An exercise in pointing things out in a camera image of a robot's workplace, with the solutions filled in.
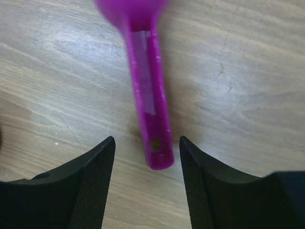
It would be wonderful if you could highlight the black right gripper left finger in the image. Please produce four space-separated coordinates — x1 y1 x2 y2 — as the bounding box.
0 136 115 229

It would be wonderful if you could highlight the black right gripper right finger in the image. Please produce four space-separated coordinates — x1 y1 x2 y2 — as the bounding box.
179 136 305 229

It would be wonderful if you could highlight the magenta plastic scoop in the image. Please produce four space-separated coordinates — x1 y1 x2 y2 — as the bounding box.
95 0 174 170

